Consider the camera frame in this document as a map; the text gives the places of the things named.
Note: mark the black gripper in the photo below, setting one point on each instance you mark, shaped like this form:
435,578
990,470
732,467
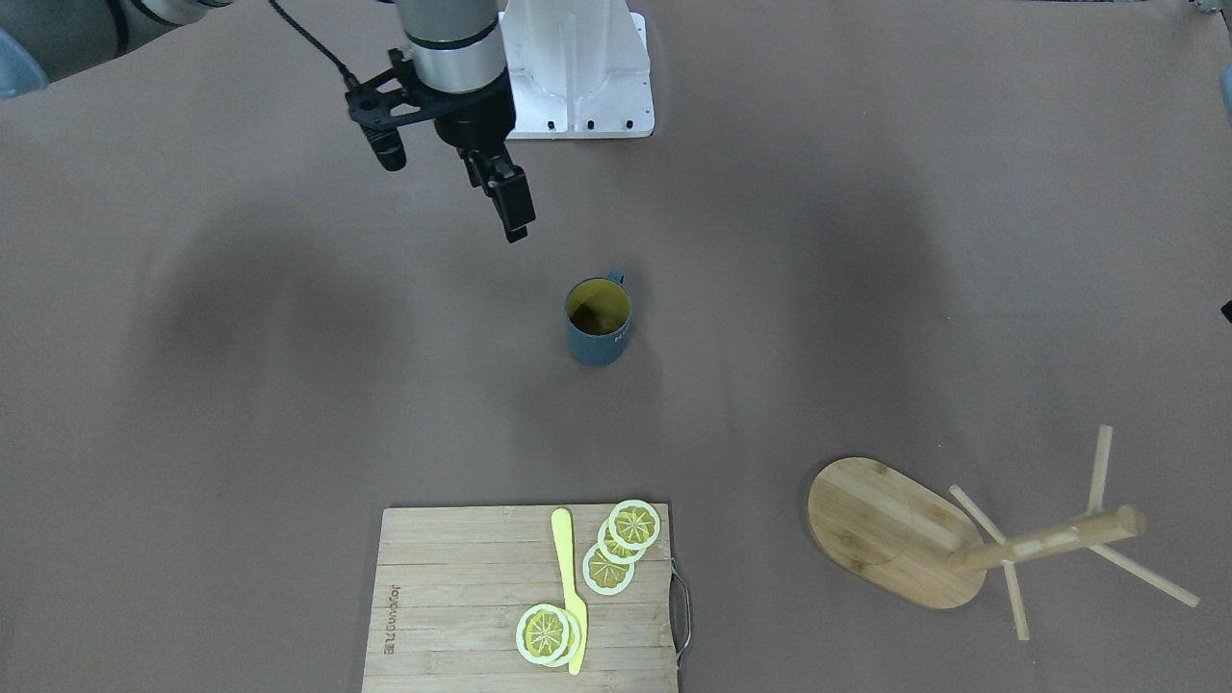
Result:
474,117

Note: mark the dark teal mug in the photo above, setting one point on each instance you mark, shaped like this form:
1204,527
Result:
599,314

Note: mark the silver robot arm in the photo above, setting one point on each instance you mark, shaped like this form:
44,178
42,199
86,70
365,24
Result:
451,71

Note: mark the wooden cup rack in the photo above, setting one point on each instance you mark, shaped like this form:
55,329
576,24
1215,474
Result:
936,553

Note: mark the lemon slice stack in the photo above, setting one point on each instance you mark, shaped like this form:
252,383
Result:
624,537

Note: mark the bamboo cutting board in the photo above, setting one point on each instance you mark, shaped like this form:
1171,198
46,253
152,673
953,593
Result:
452,583

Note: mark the yellow toy knife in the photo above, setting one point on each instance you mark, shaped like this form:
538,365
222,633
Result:
563,540

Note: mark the lemon slice single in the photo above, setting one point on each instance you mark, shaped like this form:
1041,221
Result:
548,636

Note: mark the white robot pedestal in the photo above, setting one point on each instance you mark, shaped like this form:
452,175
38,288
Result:
579,70

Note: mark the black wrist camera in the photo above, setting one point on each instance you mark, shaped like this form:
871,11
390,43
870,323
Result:
380,106

